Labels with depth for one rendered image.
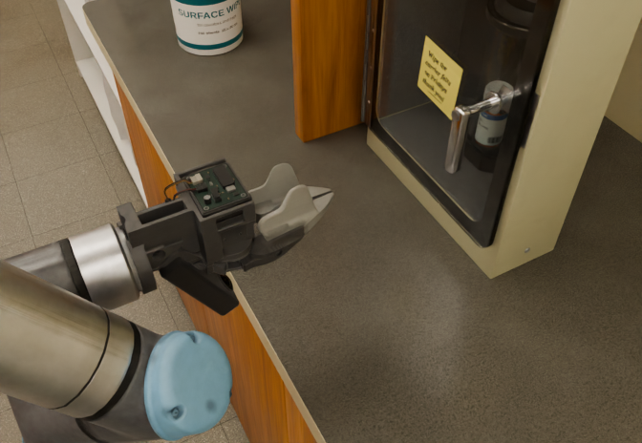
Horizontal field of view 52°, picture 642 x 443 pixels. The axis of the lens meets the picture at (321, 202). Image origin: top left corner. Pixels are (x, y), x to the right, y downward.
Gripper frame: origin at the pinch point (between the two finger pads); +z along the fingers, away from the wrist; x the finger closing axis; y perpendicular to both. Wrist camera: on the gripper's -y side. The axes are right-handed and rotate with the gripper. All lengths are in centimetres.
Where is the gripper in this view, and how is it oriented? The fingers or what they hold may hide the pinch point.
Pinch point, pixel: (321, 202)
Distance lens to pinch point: 68.9
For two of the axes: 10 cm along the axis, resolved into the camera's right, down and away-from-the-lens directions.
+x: -4.7, -6.2, 6.2
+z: 8.8, -3.3, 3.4
